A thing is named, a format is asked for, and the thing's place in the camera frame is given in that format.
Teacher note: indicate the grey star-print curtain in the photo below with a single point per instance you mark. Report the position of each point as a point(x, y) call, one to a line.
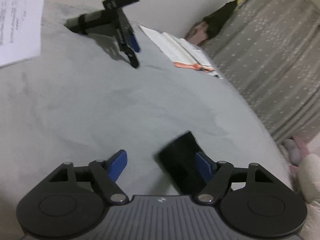
point(270, 55)

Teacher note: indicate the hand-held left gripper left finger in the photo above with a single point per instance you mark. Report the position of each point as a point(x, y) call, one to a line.
point(118, 165)

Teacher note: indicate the cream shirt with black sleeves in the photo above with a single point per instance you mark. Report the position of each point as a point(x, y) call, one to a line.
point(180, 160)

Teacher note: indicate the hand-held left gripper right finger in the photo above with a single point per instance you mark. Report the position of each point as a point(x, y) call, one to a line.
point(203, 166)

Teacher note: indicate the spare black gripper tool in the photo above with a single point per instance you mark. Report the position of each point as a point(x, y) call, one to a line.
point(120, 27)

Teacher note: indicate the open book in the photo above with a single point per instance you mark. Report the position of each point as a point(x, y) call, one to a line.
point(175, 47)

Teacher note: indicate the white paper sheet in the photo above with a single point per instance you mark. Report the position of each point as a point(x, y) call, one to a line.
point(20, 22)

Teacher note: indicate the dark hanging garment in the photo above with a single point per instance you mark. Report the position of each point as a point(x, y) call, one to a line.
point(221, 20)

